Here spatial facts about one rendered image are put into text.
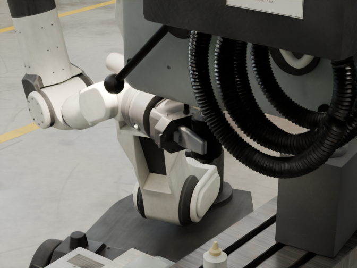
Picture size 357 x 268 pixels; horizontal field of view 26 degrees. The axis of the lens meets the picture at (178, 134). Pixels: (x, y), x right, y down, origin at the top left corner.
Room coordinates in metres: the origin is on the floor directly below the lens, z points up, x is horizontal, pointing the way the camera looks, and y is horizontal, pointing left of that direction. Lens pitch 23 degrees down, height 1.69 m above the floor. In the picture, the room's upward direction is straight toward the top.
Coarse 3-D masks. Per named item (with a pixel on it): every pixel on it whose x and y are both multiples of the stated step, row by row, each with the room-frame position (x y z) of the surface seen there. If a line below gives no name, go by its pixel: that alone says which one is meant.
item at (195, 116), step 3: (195, 114) 1.09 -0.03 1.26; (198, 114) 1.09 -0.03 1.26; (192, 117) 1.08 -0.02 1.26; (195, 117) 1.08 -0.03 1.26; (198, 117) 1.08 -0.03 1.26; (192, 120) 1.08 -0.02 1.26; (195, 120) 1.07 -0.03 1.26; (198, 120) 1.07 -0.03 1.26; (201, 120) 1.07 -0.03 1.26; (204, 120) 1.07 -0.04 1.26; (192, 123) 1.08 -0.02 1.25; (195, 123) 1.07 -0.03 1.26; (198, 123) 1.07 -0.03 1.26; (201, 123) 1.06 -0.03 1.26; (204, 123) 1.06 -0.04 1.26; (195, 126) 1.07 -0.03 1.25; (198, 126) 1.07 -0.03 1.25; (201, 126) 1.06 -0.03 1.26; (204, 126) 1.06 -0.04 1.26; (207, 126) 1.06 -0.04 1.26
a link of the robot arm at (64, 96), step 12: (60, 84) 1.47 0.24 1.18; (72, 84) 1.47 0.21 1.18; (84, 84) 1.47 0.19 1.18; (48, 96) 1.43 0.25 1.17; (60, 96) 1.43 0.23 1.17; (72, 96) 1.40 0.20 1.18; (60, 108) 1.42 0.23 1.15; (72, 108) 1.37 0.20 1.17; (60, 120) 1.41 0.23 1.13; (72, 120) 1.38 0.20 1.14; (84, 120) 1.35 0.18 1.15
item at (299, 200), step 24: (336, 168) 1.22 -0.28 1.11; (288, 192) 1.27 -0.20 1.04; (312, 192) 1.25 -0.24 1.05; (336, 192) 1.22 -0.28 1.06; (288, 216) 1.27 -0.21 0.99; (312, 216) 1.24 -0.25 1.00; (336, 216) 1.22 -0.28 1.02; (288, 240) 1.27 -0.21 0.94; (312, 240) 1.24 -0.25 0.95; (336, 240) 1.23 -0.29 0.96
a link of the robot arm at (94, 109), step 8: (88, 88) 1.26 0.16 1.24; (96, 88) 1.24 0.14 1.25; (104, 88) 1.23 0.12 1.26; (80, 96) 1.29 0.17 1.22; (88, 96) 1.26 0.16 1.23; (96, 96) 1.24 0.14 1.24; (104, 96) 1.22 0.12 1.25; (112, 96) 1.22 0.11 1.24; (80, 104) 1.29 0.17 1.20; (88, 104) 1.27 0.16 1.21; (96, 104) 1.24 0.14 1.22; (104, 104) 1.22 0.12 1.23; (112, 104) 1.22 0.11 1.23; (88, 112) 1.27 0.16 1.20; (96, 112) 1.25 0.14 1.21; (104, 112) 1.22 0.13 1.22; (112, 112) 1.22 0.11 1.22; (88, 120) 1.27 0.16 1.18; (96, 120) 1.25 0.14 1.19; (104, 120) 1.24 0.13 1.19
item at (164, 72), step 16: (128, 0) 1.05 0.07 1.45; (128, 16) 1.05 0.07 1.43; (128, 32) 1.05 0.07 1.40; (144, 32) 1.03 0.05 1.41; (128, 48) 1.05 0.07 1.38; (160, 48) 1.01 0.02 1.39; (176, 48) 0.99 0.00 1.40; (144, 64) 1.03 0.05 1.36; (160, 64) 1.01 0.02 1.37; (176, 64) 0.99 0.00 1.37; (208, 64) 0.96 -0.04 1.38; (128, 80) 1.05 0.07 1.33; (144, 80) 1.03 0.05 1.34; (160, 80) 1.01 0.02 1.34; (176, 80) 0.99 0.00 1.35; (160, 96) 1.03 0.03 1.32; (176, 96) 1.00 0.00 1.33; (192, 96) 0.98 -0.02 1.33
